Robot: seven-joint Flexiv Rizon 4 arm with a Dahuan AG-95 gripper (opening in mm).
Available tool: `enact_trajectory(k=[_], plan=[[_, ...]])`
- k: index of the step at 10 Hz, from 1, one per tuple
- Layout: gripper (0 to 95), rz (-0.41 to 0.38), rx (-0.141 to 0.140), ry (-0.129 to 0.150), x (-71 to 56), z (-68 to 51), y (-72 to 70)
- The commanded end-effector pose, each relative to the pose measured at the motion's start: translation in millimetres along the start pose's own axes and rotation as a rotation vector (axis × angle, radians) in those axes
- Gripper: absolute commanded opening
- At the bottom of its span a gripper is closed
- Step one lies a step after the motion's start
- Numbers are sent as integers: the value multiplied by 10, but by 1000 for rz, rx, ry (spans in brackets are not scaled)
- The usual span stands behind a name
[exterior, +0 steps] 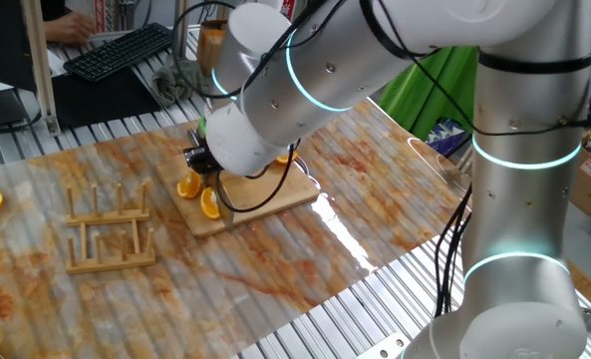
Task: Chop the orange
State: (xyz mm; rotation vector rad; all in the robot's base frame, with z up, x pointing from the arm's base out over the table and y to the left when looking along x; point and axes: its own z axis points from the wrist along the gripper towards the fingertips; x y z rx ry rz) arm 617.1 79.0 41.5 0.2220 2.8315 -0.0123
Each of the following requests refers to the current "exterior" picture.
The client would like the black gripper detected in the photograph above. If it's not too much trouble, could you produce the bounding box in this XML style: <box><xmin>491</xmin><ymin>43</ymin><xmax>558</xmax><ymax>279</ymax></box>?
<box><xmin>183</xmin><ymin>143</ymin><xmax>225</xmax><ymax>183</ymax></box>

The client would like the steel cleaver knife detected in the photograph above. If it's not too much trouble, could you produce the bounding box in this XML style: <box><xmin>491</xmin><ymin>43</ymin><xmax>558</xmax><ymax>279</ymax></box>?
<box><xmin>186</xmin><ymin>128</ymin><xmax>237</xmax><ymax>231</ymax></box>

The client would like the bare person hand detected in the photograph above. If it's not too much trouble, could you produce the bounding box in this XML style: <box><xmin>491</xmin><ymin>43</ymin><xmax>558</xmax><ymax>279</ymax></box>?
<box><xmin>43</xmin><ymin>10</ymin><xmax>97</xmax><ymax>46</ymax></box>

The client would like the bamboo cutting board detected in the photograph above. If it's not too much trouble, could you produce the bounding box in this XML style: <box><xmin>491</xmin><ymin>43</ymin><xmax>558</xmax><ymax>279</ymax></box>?
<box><xmin>154</xmin><ymin>149</ymin><xmax>322</xmax><ymax>239</ymax></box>

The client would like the grey crumpled cloth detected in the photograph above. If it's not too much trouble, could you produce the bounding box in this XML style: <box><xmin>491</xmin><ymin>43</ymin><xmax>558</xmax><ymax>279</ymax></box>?
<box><xmin>149</xmin><ymin>59</ymin><xmax>207</xmax><ymax>108</ymax></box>

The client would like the wooden peg rack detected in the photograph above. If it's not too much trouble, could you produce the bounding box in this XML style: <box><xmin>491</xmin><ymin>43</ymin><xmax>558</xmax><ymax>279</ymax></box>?
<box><xmin>64</xmin><ymin>181</ymin><xmax>157</xmax><ymax>275</ymax></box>

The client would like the marble pattern plastic mat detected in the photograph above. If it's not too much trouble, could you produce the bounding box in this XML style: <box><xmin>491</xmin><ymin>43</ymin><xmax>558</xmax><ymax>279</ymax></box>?
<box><xmin>0</xmin><ymin>83</ymin><xmax>495</xmax><ymax>359</ymax></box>

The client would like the taped cardboard box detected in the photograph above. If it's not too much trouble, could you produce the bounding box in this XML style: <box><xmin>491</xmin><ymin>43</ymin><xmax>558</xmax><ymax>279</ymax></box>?
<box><xmin>196</xmin><ymin>19</ymin><xmax>229</xmax><ymax>76</ymax></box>

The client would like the black desk pad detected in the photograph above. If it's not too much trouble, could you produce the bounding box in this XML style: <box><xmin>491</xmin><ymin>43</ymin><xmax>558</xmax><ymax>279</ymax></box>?
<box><xmin>50</xmin><ymin>67</ymin><xmax>164</xmax><ymax>129</ymax></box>

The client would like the black computer keyboard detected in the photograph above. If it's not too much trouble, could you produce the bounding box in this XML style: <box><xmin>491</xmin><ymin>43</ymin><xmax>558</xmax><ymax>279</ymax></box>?
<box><xmin>63</xmin><ymin>22</ymin><xmax>175</xmax><ymax>84</ymax></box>

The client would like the white paper sheet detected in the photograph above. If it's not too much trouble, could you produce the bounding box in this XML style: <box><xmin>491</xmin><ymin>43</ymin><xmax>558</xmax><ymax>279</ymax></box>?
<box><xmin>0</xmin><ymin>48</ymin><xmax>68</xmax><ymax>94</ymax></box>

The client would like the green fabric curtain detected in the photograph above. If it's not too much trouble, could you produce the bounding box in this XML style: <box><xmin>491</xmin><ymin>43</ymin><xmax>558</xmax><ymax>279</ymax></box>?
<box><xmin>378</xmin><ymin>45</ymin><xmax>479</xmax><ymax>142</ymax></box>

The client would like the blue patterned bag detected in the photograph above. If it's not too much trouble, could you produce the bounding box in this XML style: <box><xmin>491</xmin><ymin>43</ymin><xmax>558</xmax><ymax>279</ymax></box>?
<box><xmin>427</xmin><ymin>117</ymin><xmax>471</xmax><ymax>159</ymax></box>

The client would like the black monitor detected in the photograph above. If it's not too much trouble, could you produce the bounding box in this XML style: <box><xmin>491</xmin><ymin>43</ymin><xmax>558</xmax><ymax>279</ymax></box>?
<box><xmin>0</xmin><ymin>0</ymin><xmax>40</xmax><ymax>132</ymax></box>

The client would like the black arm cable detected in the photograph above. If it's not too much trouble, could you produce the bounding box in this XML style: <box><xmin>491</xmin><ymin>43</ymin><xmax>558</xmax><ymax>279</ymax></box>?
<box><xmin>170</xmin><ymin>0</ymin><xmax>349</xmax><ymax>214</ymax></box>

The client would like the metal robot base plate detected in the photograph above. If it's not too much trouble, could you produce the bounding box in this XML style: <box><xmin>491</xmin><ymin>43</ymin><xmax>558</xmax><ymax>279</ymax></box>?
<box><xmin>355</xmin><ymin>332</ymin><xmax>412</xmax><ymax>359</ymax></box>

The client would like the black base cable bundle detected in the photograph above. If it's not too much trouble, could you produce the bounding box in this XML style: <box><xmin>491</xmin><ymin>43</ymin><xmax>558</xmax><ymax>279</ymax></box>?
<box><xmin>433</xmin><ymin>183</ymin><xmax>473</xmax><ymax>318</ymax></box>

